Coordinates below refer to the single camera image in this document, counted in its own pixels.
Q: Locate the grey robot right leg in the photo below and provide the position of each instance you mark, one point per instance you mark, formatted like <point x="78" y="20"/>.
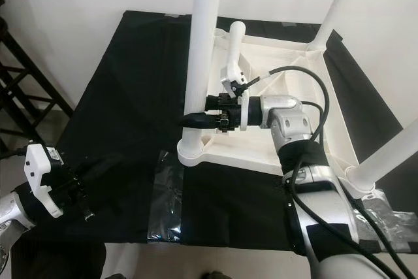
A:
<point x="212" y="274"/>

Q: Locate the black wooden stool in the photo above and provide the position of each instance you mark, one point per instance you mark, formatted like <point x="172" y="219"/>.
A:
<point x="26" y="83"/>

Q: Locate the clear adhesive tape strip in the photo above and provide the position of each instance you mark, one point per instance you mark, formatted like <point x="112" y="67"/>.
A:
<point x="173" y="15"/>
<point x="165" y="200"/>
<point x="388" y="217"/>
<point x="290" y="24"/>

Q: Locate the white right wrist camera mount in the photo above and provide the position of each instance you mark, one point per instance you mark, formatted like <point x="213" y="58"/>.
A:
<point x="235" y="83"/>

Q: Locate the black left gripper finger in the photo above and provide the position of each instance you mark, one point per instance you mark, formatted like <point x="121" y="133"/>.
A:
<point x="104" y="160"/>
<point x="102" y="173"/>

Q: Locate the white plastic table top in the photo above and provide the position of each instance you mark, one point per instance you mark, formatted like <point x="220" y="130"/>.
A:
<point x="300" y="148"/>

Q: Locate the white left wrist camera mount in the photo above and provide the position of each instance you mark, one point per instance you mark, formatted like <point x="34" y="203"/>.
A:
<point x="39" y="174"/>

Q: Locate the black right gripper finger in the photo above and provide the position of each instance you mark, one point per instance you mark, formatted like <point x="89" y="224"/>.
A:
<point x="192" y="121"/>

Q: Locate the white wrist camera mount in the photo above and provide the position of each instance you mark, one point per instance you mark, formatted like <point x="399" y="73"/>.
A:
<point x="39" y="174"/>
<point x="235" y="83"/>

